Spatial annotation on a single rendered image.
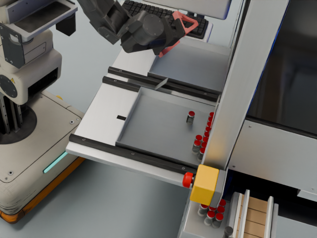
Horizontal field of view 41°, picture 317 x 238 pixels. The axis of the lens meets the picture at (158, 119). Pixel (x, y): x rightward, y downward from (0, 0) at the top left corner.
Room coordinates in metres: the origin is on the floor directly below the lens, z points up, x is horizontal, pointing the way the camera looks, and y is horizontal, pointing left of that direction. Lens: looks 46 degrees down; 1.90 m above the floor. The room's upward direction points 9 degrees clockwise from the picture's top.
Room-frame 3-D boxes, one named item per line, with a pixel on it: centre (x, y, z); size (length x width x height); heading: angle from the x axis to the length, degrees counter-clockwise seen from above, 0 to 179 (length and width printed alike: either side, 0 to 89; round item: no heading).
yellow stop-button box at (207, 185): (0.65, -0.15, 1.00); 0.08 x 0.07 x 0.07; 81
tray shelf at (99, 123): (1.10, -0.03, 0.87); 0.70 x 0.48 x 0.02; 171
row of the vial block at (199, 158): (0.91, -0.16, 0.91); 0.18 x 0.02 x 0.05; 171
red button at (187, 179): (0.66, -0.11, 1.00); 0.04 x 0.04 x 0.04; 81
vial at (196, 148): (0.85, -0.13, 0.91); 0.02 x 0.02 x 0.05
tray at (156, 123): (0.92, -0.07, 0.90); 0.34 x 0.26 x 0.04; 81
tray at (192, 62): (1.25, -0.12, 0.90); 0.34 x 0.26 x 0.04; 81
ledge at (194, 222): (0.63, -0.19, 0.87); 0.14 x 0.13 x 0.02; 81
